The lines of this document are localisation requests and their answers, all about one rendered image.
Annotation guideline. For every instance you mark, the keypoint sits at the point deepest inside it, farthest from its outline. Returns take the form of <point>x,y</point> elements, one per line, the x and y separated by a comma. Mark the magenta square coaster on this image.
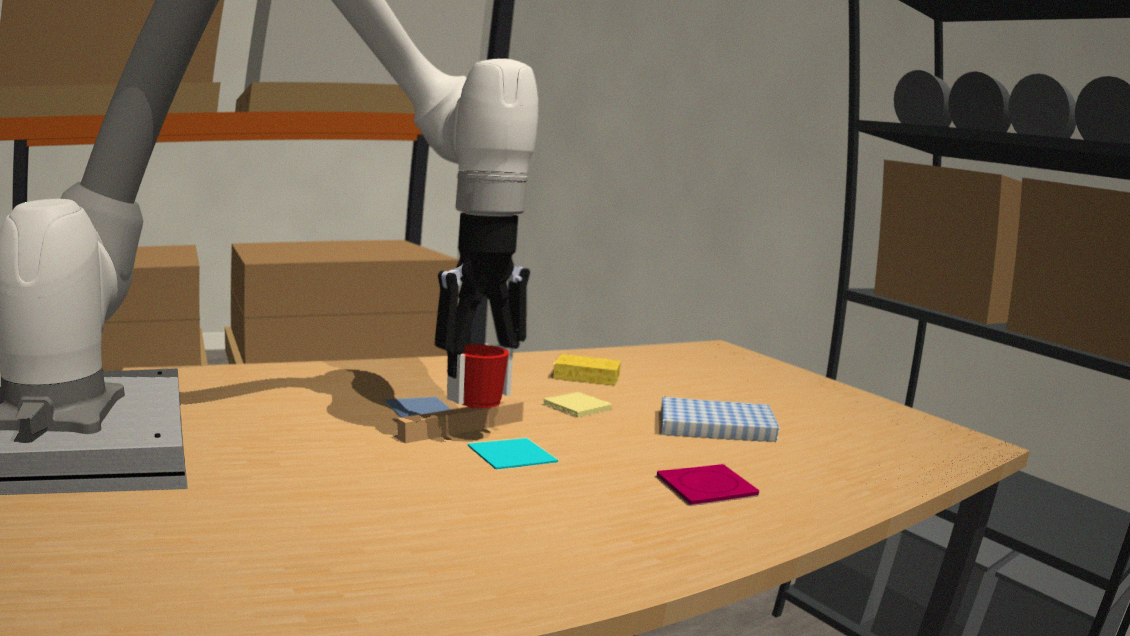
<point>707,484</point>

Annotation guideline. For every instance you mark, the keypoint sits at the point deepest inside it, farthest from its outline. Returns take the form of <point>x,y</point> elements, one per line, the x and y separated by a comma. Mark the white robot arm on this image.
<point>57,288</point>

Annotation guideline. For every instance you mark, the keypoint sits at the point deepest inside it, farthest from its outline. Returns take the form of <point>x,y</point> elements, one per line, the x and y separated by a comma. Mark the pale yellow flat pad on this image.
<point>577,404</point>

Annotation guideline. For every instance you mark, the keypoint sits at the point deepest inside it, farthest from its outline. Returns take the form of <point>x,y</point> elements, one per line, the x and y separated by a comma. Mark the yellow sponge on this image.
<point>586,369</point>

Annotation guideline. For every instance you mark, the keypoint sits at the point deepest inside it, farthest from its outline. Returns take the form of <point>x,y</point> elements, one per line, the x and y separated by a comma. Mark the red cup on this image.
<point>484,375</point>

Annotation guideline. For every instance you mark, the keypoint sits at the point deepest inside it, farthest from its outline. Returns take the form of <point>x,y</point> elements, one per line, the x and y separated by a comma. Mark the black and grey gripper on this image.
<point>480,236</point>

